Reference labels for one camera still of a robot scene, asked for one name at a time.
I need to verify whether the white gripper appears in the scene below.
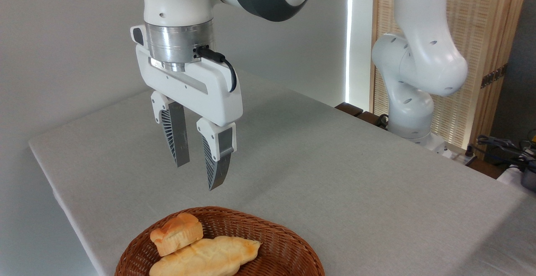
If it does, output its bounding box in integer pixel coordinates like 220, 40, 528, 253
130, 25, 244, 191

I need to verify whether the short chunky bread piece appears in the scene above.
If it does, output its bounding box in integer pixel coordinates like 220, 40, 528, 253
149, 213, 204, 257

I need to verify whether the long flat bread loaf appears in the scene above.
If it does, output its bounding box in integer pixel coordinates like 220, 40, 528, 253
149, 236, 262, 276

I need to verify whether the brown woven wicker basket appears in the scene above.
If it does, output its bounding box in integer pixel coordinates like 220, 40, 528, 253
114, 206, 326, 276

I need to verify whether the grey tablecloth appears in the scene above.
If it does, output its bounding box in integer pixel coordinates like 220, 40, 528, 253
28, 70, 536, 276

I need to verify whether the dark brown wooden furniture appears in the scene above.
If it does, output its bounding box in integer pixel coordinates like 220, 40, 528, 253
335, 102, 390, 129

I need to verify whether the light wooden slatted screen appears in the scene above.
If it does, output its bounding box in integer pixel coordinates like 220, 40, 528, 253
370, 0, 531, 151

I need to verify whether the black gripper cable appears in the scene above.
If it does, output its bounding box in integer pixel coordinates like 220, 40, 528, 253
196, 46, 238, 93

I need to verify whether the black cable bundle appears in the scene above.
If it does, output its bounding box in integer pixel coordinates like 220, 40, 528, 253
477, 135, 536, 173

